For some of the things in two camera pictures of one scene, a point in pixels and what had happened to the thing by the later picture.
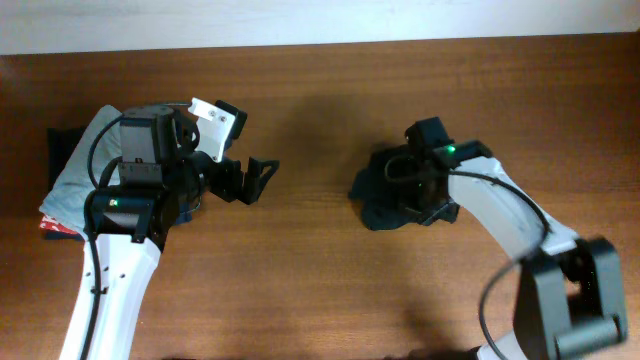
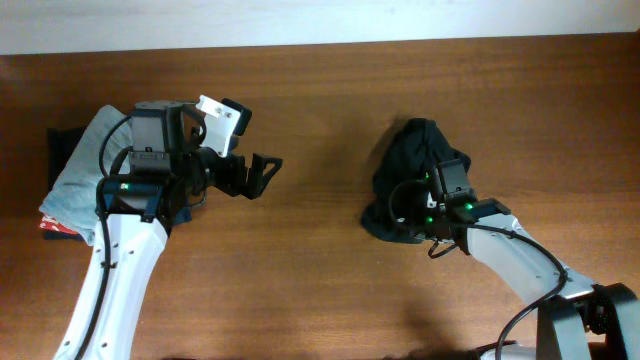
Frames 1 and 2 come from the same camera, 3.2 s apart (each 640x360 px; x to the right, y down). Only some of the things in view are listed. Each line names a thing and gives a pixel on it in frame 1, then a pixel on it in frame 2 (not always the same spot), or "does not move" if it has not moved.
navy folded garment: [60, 144] does not move
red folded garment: [51, 224] does not move
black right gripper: [408, 202] -> [418, 208]
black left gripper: [249, 189] does not move
